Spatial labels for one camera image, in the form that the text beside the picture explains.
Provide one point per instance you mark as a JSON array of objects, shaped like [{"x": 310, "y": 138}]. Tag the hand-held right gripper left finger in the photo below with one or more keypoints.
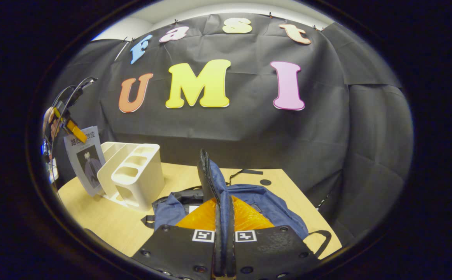
[{"x": 219, "y": 252}]

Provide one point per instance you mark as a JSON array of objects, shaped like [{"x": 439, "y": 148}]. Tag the black backdrop cloth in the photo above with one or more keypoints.
[{"x": 327, "y": 155}]

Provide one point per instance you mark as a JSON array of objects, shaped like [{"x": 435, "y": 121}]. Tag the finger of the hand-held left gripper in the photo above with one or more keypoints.
[{"x": 76, "y": 132}]

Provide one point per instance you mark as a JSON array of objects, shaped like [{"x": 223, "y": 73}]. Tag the white plastic bookshelf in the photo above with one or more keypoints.
[{"x": 144, "y": 186}]

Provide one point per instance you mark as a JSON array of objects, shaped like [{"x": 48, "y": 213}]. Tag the white side table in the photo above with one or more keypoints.
[{"x": 53, "y": 171}]

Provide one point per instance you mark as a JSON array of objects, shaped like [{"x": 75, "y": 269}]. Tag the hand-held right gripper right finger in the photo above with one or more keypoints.
[{"x": 230, "y": 252}]

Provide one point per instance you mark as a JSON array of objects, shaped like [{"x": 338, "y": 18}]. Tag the blue schoolbag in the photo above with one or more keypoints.
[{"x": 272, "y": 210}]

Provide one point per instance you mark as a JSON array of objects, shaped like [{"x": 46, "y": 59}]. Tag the black round table grommet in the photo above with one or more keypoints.
[{"x": 265, "y": 182}]

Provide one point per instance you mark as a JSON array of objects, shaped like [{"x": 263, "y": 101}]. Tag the blue-grey book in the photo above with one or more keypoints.
[{"x": 90, "y": 167}]

